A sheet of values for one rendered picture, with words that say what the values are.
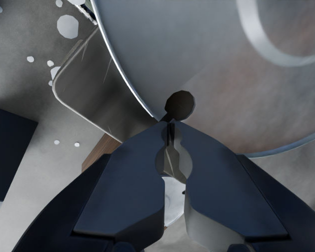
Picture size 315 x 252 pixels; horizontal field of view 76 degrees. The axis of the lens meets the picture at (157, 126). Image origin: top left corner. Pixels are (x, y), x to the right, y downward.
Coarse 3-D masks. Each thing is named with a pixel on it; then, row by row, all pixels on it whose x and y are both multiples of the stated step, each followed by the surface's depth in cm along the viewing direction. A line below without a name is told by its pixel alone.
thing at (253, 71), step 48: (96, 0) 10; (144, 0) 10; (192, 0) 11; (240, 0) 12; (288, 0) 12; (144, 48) 11; (192, 48) 12; (240, 48) 13; (288, 48) 14; (144, 96) 13; (240, 96) 15; (288, 96) 17; (240, 144) 17; (288, 144) 19
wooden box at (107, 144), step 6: (102, 138) 98; (108, 138) 92; (96, 144) 100; (102, 144) 94; (108, 144) 88; (114, 144) 84; (120, 144) 80; (96, 150) 96; (102, 150) 90; (108, 150) 85; (90, 156) 98; (96, 156) 92; (84, 162) 101; (90, 162) 94; (84, 168) 97
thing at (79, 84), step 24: (96, 24) 11; (96, 48) 11; (72, 72) 11; (96, 72) 11; (72, 96) 12; (96, 96) 12; (120, 96) 12; (192, 96) 14; (96, 120) 13; (120, 120) 13; (144, 120) 14; (168, 120) 14; (168, 168) 16
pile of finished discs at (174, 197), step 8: (168, 176) 71; (168, 184) 74; (176, 184) 75; (184, 184) 77; (168, 192) 76; (176, 192) 77; (184, 192) 80; (168, 200) 77; (176, 200) 79; (168, 208) 80; (176, 208) 82; (168, 216) 82; (176, 216) 84; (168, 224) 84
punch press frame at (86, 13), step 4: (88, 0) 21; (80, 4) 59; (84, 4) 60; (88, 4) 26; (80, 8) 59; (84, 8) 59; (88, 8) 60; (92, 8) 27; (84, 12) 60; (88, 12) 60; (92, 12) 61; (88, 16) 61; (92, 16) 61; (92, 20) 61; (96, 20) 62
